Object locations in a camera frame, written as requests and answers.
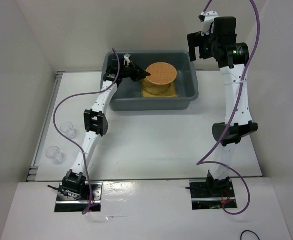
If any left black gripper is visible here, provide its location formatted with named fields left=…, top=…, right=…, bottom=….
left=120, top=60, right=150, bottom=82

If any yellow round woven plate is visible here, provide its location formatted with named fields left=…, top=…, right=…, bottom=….
left=143, top=79, right=176, bottom=96

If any orange round woven plate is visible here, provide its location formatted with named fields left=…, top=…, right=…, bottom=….
left=146, top=62, right=178, bottom=86

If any square bamboo mat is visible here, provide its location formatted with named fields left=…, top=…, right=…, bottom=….
left=140, top=78, right=179, bottom=99

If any clear glass cup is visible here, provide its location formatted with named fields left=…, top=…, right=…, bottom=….
left=46, top=146, right=64, bottom=164
left=60, top=122, right=77, bottom=139

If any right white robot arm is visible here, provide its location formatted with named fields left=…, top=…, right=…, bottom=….
left=187, top=11, right=258, bottom=197

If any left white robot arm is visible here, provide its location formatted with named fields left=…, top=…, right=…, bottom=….
left=62, top=62, right=151, bottom=200

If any grey plastic bin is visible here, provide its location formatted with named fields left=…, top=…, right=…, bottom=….
left=110, top=50, right=199, bottom=111

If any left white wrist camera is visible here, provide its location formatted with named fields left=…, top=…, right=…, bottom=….
left=123, top=53, right=132, bottom=68

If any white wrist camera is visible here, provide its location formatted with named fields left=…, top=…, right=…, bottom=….
left=123, top=53, right=132, bottom=68
left=199, top=10, right=219, bottom=37

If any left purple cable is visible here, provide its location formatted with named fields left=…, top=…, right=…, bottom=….
left=53, top=47, right=122, bottom=215

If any purple cable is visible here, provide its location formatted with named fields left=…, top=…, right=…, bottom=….
left=196, top=0, right=260, bottom=215
left=53, top=47, right=122, bottom=215

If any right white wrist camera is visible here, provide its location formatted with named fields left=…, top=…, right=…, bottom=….
left=199, top=10, right=219, bottom=37

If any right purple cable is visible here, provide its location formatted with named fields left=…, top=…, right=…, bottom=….
left=196, top=0, right=260, bottom=215

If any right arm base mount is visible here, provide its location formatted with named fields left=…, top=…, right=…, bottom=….
left=185, top=179, right=238, bottom=211

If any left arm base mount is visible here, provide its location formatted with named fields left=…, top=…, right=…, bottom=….
left=47, top=182, right=103, bottom=213

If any black cable loop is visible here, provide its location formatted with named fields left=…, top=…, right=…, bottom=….
left=240, top=230, right=261, bottom=240

